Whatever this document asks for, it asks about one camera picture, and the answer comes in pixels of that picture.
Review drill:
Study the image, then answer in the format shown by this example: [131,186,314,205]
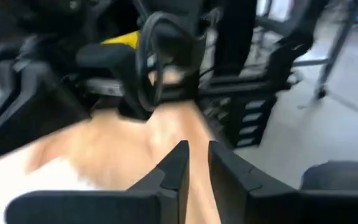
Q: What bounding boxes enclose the dark grey seat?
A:
[301,161,358,192]

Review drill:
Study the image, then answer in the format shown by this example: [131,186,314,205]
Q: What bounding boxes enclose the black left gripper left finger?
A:
[4,139,190,224]

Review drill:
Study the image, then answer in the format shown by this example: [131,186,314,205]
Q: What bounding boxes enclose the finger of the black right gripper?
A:
[0,60,91,162]

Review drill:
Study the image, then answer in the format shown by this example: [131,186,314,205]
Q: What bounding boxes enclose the black metal stand legs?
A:
[292,0,358,125]

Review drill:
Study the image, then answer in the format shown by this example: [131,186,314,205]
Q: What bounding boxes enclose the black aluminium table frame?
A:
[197,40,310,149]

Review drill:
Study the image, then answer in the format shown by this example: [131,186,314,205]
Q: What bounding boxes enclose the yellow cable tag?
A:
[101,30,141,50]

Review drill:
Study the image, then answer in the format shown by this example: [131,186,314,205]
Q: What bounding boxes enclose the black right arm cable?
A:
[135,11,198,113]

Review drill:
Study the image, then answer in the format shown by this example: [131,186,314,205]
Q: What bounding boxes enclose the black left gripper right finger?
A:
[208,139,358,224]

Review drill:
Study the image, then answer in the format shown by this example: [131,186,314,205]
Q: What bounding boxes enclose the white towel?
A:
[0,146,101,224]

